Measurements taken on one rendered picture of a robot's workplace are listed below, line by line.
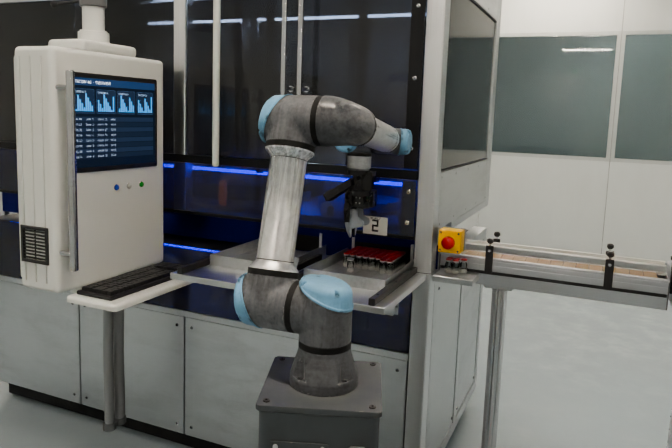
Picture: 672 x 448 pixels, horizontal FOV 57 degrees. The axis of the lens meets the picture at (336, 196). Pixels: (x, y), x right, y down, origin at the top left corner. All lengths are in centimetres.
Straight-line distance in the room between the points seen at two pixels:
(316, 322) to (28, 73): 121
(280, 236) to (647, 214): 544
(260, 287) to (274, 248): 9
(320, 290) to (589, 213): 539
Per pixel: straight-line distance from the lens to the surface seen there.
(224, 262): 201
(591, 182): 651
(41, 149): 205
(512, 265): 206
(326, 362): 134
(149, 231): 234
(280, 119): 140
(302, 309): 132
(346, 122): 137
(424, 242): 199
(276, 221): 137
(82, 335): 290
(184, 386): 262
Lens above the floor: 138
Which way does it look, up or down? 8 degrees down
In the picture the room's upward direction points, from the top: 2 degrees clockwise
